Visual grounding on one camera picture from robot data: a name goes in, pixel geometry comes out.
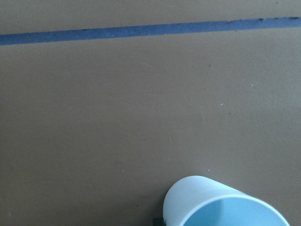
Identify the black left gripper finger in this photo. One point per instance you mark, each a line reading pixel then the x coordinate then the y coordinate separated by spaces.
pixel 158 222

